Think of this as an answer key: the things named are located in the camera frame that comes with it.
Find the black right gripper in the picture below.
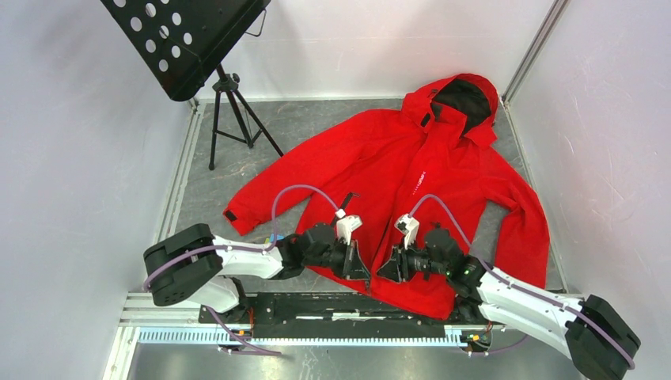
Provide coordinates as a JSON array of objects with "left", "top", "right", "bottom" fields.
[{"left": 375, "top": 236, "right": 449, "bottom": 284}]

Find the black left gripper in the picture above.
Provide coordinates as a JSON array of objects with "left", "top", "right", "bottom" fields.
[{"left": 303, "top": 236, "right": 371, "bottom": 279}]

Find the red hooded jacket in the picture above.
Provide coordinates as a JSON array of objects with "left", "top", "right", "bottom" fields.
[{"left": 223, "top": 74, "right": 550, "bottom": 288}]

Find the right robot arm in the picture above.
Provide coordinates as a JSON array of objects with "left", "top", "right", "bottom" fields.
[{"left": 377, "top": 228, "right": 641, "bottom": 379}]

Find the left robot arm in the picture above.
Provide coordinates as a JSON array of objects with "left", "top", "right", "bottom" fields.
[{"left": 143, "top": 223, "right": 371, "bottom": 323}]

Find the black music stand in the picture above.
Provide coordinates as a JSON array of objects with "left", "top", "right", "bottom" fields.
[{"left": 101, "top": 0, "right": 283, "bottom": 169}]

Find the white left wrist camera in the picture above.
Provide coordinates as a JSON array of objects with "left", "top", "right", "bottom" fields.
[{"left": 335, "top": 209, "right": 362, "bottom": 245}]

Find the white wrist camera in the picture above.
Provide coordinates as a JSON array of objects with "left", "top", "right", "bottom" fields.
[
  {"left": 396, "top": 214, "right": 420, "bottom": 249},
  {"left": 335, "top": 209, "right": 362, "bottom": 245}
]

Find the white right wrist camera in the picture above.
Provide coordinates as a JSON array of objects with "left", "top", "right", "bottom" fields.
[{"left": 396, "top": 214, "right": 420, "bottom": 249}]

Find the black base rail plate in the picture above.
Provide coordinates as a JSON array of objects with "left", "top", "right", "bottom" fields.
[{"left": 218, "top": 292, "right": 489, "bottom": 339}]

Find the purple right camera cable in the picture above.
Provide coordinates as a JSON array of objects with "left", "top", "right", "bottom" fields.
[{"left": 408, "top": 194, "right": 636, "bottom": 371}]

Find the purple camera cable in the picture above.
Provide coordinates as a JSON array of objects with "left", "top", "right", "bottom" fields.
[
  {"left": 142, "top": 184, "right": 344, "bottom": 292},
  {"left": 408, "top": 194, "right": 636, "bottom": 371}
]

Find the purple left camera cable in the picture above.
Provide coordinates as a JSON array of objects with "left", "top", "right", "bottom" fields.
[{"left": 142, "top": 184, "right": 344, "bottom": 292}]

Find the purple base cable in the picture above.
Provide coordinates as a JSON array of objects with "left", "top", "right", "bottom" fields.
[{"left": 204, "top": 306, "right": 284, "bottom": 358}]

